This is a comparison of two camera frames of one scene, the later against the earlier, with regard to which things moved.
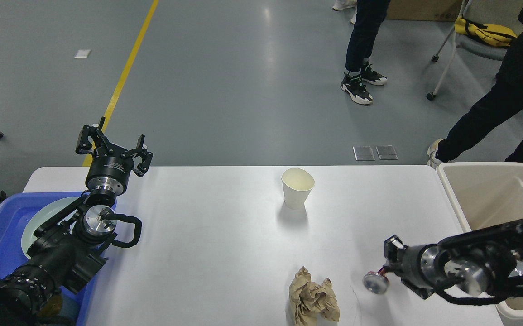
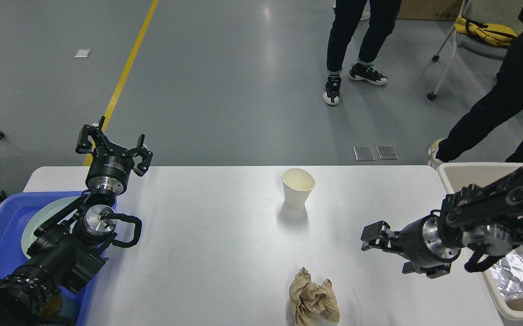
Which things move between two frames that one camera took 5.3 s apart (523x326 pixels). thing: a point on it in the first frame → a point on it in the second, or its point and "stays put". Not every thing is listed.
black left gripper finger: (141, 152) stays put
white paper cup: (297, 184) stays put
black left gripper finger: (102, 146) stays put
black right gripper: (417, 266) → (419, 242)
